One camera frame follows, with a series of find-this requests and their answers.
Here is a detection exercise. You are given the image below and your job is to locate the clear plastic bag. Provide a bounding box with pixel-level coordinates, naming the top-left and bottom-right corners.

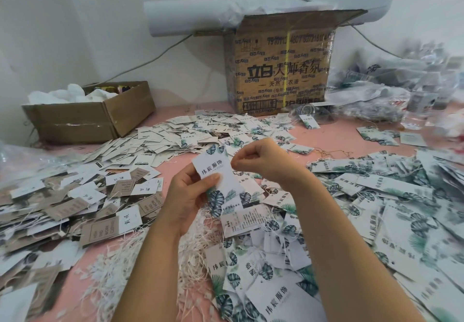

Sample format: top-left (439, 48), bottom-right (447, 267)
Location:
top-left (0, 140), bottom-right (62, 181)

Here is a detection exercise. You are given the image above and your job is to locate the large printed cardboard box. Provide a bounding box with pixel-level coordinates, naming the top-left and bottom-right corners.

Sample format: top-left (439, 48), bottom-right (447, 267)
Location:
top-left (223, 9), bottom-right (367, 117)

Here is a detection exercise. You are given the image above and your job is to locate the heap of small tags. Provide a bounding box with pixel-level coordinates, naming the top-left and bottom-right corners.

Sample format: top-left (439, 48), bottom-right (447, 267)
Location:
top-left (72, 110), bottom-right (316, 170)

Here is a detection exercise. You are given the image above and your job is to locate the pile of green leaf tags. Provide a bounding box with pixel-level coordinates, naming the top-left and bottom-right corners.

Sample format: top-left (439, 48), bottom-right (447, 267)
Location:
top-left (203, 147), bottom-right (464, 322)

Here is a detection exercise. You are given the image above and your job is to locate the pile of white strings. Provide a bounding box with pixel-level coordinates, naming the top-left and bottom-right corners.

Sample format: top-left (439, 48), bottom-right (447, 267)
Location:
top-left (80, 209), bottom-right (226, 322)

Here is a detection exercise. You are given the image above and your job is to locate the white crumpled material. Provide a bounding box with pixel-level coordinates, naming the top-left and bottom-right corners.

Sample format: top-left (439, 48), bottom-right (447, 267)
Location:
top-left (27, 84), bottom-right (118, 105)

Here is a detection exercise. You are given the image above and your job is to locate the heap of clear plastic bags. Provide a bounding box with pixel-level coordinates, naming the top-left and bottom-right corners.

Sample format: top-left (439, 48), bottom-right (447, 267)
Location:
top-left (319, 39), bottom-right (464, 138)

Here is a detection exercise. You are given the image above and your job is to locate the pile of brown white tags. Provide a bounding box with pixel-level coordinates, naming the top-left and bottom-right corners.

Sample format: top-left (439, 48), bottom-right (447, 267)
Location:
top-left (0, 160), bottom-right (166, 322)

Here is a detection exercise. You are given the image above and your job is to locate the black cable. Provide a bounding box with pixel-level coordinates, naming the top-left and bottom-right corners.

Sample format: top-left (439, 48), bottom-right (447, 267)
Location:
top-left (90, 34), bottom-right (195, 87)

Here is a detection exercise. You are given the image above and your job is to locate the small open cardboard box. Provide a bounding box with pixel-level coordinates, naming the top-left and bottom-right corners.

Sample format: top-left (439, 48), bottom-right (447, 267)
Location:
top-left (22, 80), bottom-right (156, 145)

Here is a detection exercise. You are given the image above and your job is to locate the person's right hand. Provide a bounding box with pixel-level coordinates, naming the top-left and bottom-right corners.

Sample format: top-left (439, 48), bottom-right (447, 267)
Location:
top-left (231, 137), bottom-right (313, 189)

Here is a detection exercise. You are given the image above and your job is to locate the person's left hand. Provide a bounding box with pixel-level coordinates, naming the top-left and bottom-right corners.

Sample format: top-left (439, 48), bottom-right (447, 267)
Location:
top-left (156, 162), bottom-right (222, 235)

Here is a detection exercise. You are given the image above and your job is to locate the single white leaf print tag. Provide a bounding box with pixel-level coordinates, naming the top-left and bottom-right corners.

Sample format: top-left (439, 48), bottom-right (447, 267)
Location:
top-left (192, 147), bottom-right (247, 218)

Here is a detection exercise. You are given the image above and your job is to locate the person's left forearm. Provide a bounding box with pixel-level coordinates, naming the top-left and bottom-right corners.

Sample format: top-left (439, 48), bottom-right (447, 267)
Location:
top-left (112, 220), bottom-right (200, 322)

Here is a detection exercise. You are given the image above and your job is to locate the white roll in plastic wrap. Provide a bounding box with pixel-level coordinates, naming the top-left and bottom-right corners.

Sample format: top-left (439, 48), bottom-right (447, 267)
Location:
top-left (144, 0), bottom-right (393, 38)

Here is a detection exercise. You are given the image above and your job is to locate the person's right forearm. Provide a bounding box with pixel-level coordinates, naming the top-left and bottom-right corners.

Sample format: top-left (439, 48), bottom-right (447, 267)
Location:
top-left (286, 169), bottom-right (425, 322)

